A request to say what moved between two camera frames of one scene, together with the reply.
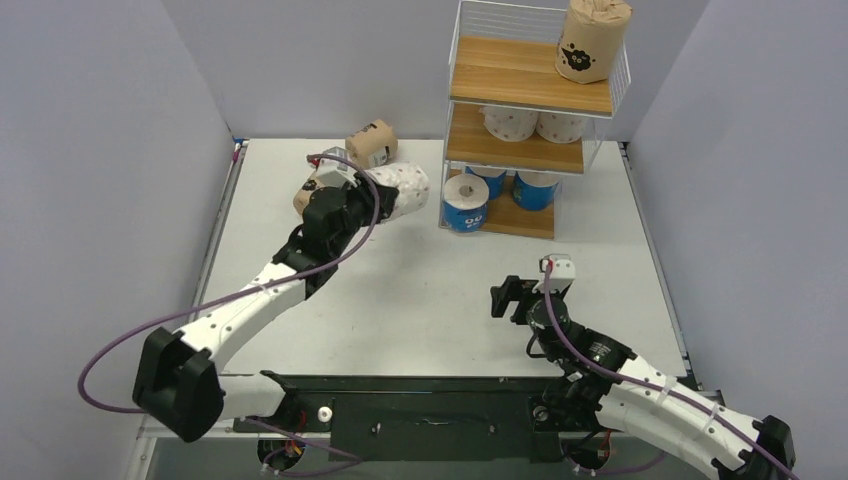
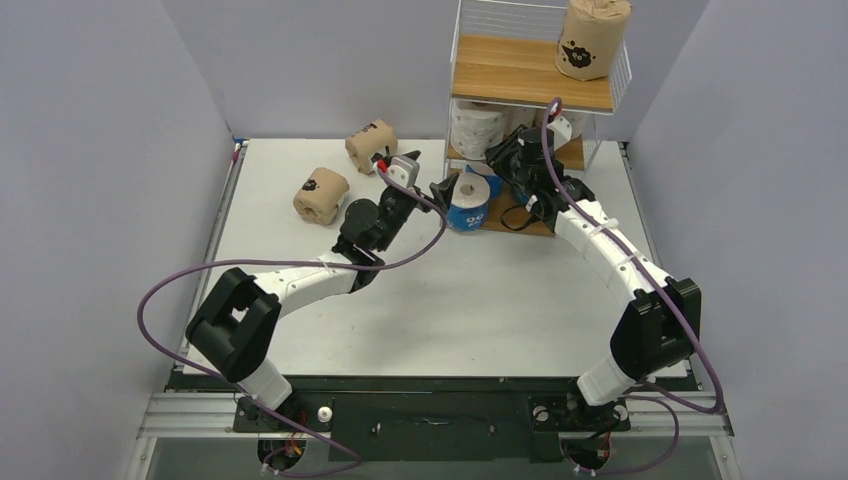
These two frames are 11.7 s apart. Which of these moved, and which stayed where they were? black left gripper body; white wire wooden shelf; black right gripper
Moved: black right gripper; black left gripper body
Stayed: white wire wooden shelf
